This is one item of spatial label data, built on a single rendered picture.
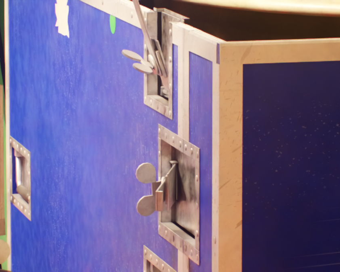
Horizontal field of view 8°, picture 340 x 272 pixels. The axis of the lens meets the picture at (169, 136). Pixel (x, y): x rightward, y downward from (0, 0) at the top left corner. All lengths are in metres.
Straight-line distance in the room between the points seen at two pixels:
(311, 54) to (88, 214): 0.68
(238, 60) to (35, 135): 0.97
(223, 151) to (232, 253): 0.11
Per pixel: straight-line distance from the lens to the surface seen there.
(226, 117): 2.42
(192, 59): 2.51
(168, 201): 2.60
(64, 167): 3.17
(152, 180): 2.61
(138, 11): 2.64
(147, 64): 2.65
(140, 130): 2.75
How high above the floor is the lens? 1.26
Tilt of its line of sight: 9 degrees down
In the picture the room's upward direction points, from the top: straight up
